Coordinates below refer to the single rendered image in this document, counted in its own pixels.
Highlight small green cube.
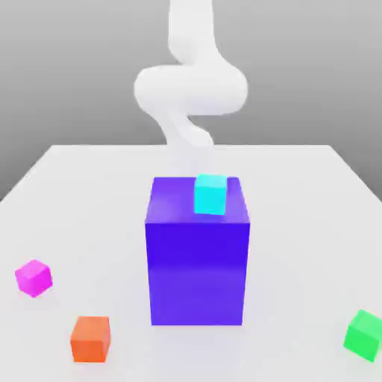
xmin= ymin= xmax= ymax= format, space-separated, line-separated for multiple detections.
xmin=342 ymin=309 xmax=382 ymax=363

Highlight large purple box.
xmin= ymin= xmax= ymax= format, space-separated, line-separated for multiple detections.
xmin=144 ymin=176 xmax=251 ymax=327

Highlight small magenta cube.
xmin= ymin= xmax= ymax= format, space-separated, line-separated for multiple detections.
xmin=14 ymin=258 xmax=54 ymax=298

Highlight small orange cube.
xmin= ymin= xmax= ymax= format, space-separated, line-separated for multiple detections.
xmin=69 ymin=316 xmax=112 ymax=364

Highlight small cyan cube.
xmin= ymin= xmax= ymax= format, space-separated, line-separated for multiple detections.
xmin=193 ymin=173 xmax=228 ymax=216

